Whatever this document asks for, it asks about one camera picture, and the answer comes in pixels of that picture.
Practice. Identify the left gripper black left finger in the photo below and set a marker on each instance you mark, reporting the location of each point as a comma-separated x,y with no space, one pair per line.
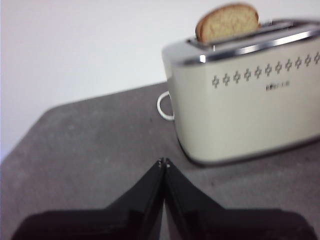
100,225

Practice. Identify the small dark-crusted bread slice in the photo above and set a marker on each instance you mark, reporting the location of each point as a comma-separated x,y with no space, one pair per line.
230,23

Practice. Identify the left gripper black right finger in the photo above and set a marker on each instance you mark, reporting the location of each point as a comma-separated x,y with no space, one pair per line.
237,225

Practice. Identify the cream toaster with chrome top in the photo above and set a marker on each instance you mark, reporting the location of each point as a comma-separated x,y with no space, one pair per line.
237,120

